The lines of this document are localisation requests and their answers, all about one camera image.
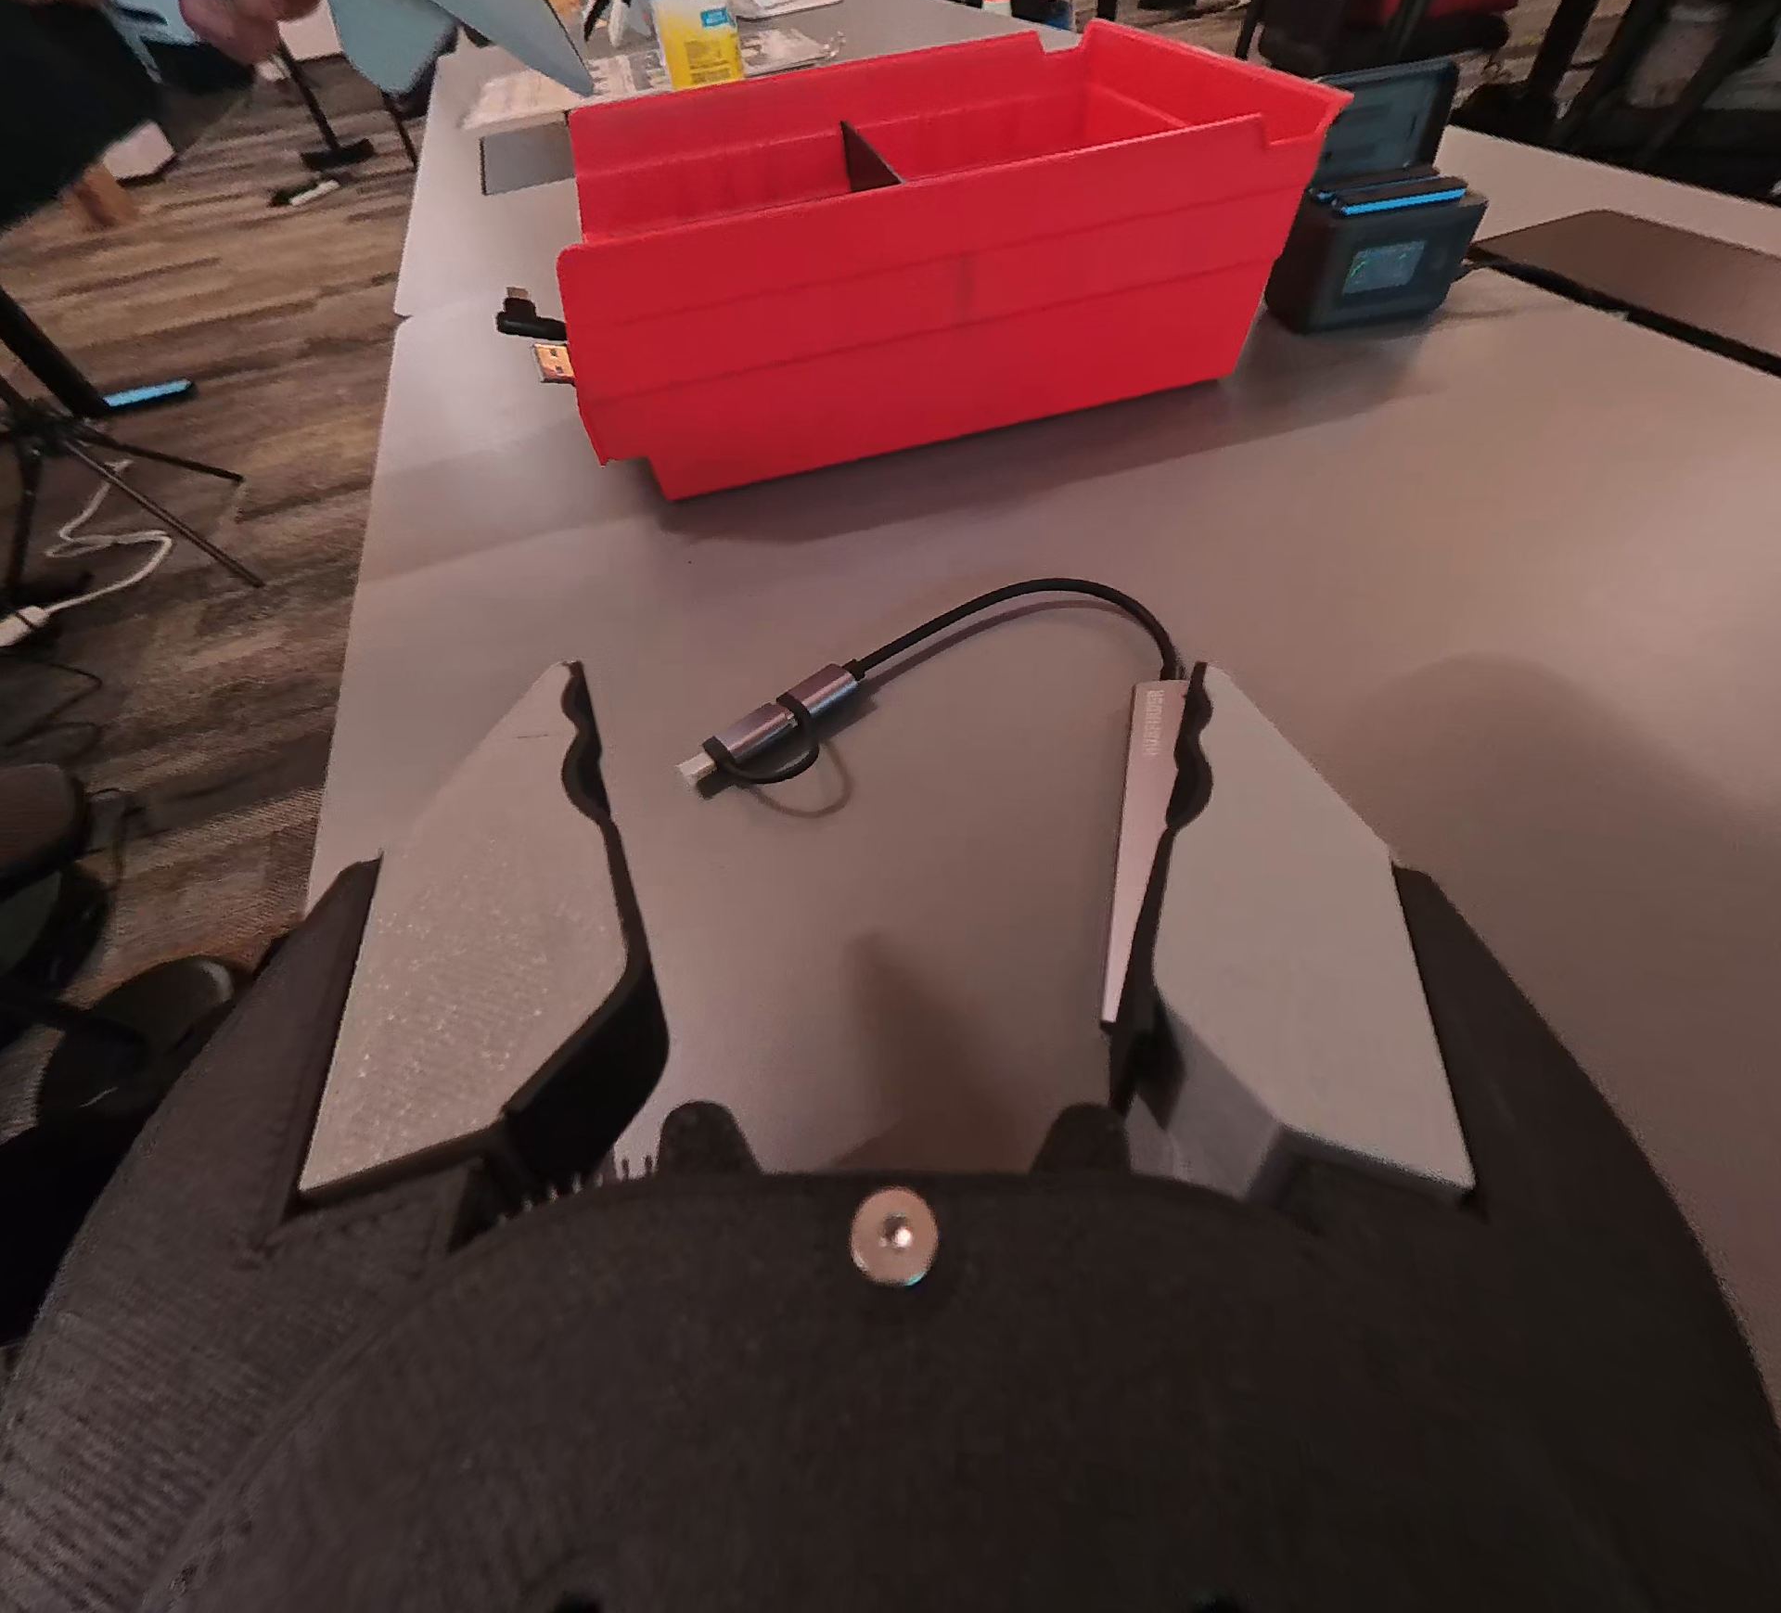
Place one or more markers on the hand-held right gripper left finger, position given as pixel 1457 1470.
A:
pixel 461 973

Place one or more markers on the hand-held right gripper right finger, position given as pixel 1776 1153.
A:
pixel 1296 973

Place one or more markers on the red plastic bin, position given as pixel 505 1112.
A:
pixel 919 346

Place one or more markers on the black tripod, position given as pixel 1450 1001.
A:
pixel 84 457

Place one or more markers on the blue and black device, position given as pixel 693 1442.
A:
pixel 1370 250

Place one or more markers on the black flat panel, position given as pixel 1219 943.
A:
pixel 1642 278

